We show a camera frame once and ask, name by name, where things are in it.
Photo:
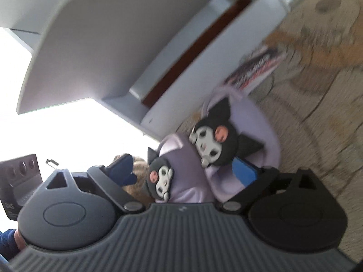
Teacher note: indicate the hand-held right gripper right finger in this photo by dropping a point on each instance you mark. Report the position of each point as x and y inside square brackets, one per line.
[244, 174]

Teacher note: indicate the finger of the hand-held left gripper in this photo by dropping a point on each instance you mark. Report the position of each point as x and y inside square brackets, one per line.
[52, 162]

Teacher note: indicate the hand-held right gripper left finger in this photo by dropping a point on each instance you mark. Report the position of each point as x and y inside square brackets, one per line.
[122, 165]

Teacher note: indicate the brown plush slipper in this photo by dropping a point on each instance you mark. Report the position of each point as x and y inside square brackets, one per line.
[137, 188]

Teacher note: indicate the purple slipper with cartoon charm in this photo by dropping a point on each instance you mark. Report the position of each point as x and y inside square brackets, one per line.
[261, 136]
[184, 175]

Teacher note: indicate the white shoe cabinet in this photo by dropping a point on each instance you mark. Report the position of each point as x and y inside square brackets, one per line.
[113, 48]

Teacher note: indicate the person's left forearm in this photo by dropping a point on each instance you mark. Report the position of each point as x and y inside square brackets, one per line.
[11, 243]

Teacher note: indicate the patterned loop-pile doormat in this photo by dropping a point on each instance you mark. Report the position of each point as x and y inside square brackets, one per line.
[312, 104]

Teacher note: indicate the printed leaflet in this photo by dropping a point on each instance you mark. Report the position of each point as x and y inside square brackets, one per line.
[252, 68]

